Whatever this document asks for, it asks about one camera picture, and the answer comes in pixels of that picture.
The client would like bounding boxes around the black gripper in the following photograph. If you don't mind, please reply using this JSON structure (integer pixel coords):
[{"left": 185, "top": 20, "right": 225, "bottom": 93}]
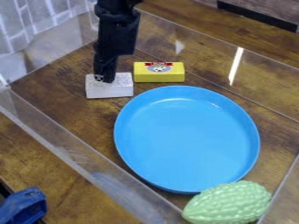
[{"left": 93, "top": 0, "right": 141, "bottom": 83}]

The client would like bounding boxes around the white speckled foam block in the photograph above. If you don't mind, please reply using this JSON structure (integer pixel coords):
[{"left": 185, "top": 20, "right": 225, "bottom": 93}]
[{"left": 85, "top": 73, "right": 133, "bottom": 99}]

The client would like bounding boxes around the yellow rectangular box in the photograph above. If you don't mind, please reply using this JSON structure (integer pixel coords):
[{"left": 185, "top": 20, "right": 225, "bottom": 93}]
[{"left": 133, "top": 62, "right": 184, "bottom": 82}]

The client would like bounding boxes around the blue round tray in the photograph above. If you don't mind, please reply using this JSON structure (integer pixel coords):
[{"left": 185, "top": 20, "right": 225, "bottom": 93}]
[{"left": 113, "top": 86, "right": 260, "bottom": 194}]

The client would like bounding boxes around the white patterned cloth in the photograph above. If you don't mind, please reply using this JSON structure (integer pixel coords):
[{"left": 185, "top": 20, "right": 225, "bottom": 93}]
[{"left": 0, "top": 0, "right": 97, "bottom": 55}]

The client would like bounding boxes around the green bumpy gourd toy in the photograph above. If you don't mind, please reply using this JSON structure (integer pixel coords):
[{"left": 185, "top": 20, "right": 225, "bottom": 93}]
[{"left": 181, "top": 180, "right": 271, "bottom": 224}]

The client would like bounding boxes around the clear acrylic enclosure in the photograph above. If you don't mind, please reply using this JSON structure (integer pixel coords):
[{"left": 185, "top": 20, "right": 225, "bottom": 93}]
[{"left": 0, "top": 1, "right": 299, "bottom": 224}]

